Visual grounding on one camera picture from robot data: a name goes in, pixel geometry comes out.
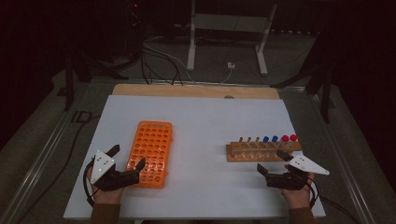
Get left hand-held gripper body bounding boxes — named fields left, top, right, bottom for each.
left=90, top=149, right=141, bottom=192

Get person's right hand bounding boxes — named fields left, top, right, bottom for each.
left=281, top=174, right=316, bottom=210

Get white metal stand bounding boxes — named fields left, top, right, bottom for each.
left=186, top=0, right=278, bottom=77

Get orange plastic test tube rack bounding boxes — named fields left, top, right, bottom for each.
left=125, top=119, right=174, bottom=190

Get blue capped test tube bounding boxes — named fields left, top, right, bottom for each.
left=271, top=134, right=280, bottom=158
left=262, top=135, right=271, bottom=158

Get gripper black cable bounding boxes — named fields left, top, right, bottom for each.
left=306, top=180, right=320, bottom=209
left=82, top=160, right=95, bottom=207

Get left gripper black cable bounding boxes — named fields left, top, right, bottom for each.
left=82, top=160, right=95, bottom=207

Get person's left hand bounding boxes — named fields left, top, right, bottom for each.
left=86, top=167, right=126, bottom=205

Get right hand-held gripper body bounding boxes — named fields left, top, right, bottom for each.
left=265, top=154, right=331, bottom=191

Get black floor cables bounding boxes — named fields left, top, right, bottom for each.
left=140, top=41, right=185, bottom=86

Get wooden test tube rack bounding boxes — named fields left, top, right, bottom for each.
left=225, top=135, right=304, bottom=163

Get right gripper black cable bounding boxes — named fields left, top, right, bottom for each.
left=306, top=180, right=320, bottom=209

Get metal floor rail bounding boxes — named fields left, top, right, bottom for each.
left=0, top=77, right=94, bottom=224
left=306, top=88, right=379, bottom=224

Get black tripod stand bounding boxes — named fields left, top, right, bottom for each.
left=270, top=36, right=336, bottom=124
left=63, top=46, right=129, bottom=112

